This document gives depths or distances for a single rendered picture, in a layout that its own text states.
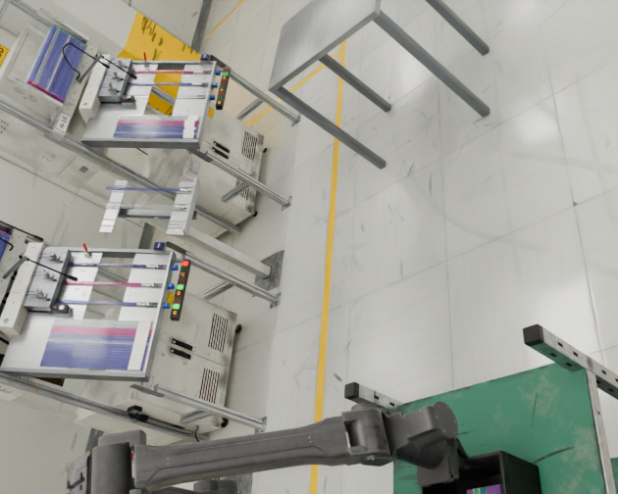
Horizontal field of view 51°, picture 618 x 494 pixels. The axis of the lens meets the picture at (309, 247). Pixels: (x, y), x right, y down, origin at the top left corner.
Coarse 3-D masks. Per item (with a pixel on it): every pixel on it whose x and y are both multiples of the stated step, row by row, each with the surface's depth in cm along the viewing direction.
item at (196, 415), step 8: (0, 224) 329; (8, 232) 332; (176, 248) 341; (0, 264) 317; (224, 280) 366; (216, 288) 369; (224, 288) 367; (208, 296) 375; (280, 296) 374; (272, 304) 377; (152, 392) 300; (184, 416) 335; (192, 416) 329; (200, 416) 325; (208, 416) 324; (264, 424) 333; (256, 432) 335
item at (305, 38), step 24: (312, 0) 316; (336, 0) 294; (360, 0) 276; (432, 0) 303; (288, 24) 326; (312, 24) 304; (336, 24) 283; (360, 24) 269; (384, 24) 267; (456, 24) 313; (288, 48) 312; (312, 48) 292; (408, 48) 277; (480, 48) 324; (288, 72) 300; (336, 72) 350; (432, 72) 287; (288, 96) 313; (312, 120) 325; (360, 144) 341
